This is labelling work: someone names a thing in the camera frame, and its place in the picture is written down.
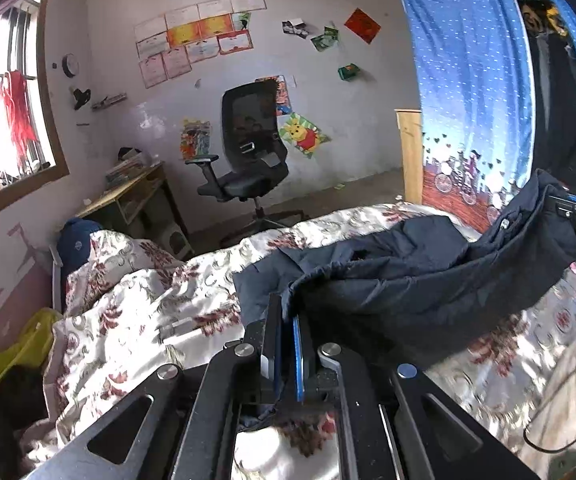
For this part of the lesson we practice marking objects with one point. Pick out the round wall clock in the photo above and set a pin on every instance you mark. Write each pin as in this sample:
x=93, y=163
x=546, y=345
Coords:
x=70, y=65

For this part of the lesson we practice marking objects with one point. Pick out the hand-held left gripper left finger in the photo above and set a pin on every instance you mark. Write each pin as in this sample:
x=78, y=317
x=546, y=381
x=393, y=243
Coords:
x=274, y=350

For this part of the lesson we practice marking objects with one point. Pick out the small wall shelf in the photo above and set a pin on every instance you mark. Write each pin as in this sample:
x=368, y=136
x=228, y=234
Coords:
x=109, y=101

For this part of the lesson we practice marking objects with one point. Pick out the colourful cartoon poster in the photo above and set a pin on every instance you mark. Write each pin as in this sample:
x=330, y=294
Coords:
x=196, y=140

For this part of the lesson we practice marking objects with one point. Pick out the black mesh office chair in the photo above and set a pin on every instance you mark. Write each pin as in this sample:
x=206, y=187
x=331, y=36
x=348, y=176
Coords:
x=248, y=115

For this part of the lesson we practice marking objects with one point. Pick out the white plastic stool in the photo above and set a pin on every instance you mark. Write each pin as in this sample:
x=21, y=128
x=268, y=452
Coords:
x=175, y=240

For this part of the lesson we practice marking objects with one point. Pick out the yellow cloth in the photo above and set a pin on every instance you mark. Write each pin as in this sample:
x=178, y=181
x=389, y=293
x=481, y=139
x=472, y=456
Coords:
x=13, y=355

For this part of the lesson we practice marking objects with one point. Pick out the wooden desk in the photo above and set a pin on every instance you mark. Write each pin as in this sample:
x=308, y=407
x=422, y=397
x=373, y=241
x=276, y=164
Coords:
x=118, y=192

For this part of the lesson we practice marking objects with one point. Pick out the group of wall certificates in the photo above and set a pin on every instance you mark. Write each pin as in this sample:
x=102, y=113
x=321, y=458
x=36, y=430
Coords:
x=198, y=35

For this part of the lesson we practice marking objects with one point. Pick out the dark hanging clothes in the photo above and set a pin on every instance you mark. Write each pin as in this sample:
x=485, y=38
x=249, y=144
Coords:
x=558, y=100

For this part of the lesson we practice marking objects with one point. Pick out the cartoon character poster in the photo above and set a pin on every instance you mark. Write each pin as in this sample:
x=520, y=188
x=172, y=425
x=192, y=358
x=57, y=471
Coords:
x=283, y=97

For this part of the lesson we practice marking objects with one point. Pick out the dark cloth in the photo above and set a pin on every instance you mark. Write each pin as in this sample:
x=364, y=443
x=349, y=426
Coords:
x=3, y=410

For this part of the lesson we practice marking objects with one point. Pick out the red hanging cloth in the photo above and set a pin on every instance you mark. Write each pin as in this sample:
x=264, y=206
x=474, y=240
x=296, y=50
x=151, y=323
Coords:
x=18, y=110

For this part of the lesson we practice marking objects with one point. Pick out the yellow bear poster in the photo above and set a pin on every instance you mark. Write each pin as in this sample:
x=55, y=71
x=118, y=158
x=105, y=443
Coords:
x=303, y=135

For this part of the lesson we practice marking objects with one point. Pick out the wooden post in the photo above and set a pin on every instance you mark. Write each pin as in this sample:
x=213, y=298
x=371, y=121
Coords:
x=410, y=155

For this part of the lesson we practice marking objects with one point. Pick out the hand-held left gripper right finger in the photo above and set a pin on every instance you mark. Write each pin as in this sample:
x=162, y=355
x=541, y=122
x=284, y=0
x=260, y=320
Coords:
x=299, y=360

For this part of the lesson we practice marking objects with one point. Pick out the pile of books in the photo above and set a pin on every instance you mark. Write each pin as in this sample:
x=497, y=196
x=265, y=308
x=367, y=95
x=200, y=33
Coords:
x=125, y=167

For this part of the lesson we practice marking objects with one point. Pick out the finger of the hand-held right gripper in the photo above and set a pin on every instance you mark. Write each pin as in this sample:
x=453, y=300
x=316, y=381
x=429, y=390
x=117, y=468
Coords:
x=570, y=207

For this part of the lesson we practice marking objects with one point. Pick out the cluster of wall photos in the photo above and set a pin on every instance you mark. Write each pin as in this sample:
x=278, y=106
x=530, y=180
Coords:
x=295, y=27

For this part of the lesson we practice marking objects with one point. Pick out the green wall cards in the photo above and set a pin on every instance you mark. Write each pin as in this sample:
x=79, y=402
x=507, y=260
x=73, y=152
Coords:
x=325, y=39

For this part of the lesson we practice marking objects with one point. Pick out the floral satin bedspread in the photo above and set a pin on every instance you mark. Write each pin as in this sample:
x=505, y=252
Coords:
x=133, y=300

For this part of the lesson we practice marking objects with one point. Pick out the blue cap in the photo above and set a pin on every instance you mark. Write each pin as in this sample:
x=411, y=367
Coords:
x=75, y=245

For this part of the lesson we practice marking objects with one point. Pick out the navy padded jacket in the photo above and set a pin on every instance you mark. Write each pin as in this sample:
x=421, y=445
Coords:
x=418, y=280

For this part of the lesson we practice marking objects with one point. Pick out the green hanging box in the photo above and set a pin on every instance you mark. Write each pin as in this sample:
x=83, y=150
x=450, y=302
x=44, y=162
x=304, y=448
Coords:
x=348, y=72

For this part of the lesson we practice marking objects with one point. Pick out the red paper square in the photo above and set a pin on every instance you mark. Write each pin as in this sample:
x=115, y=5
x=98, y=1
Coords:
x=362, y=25

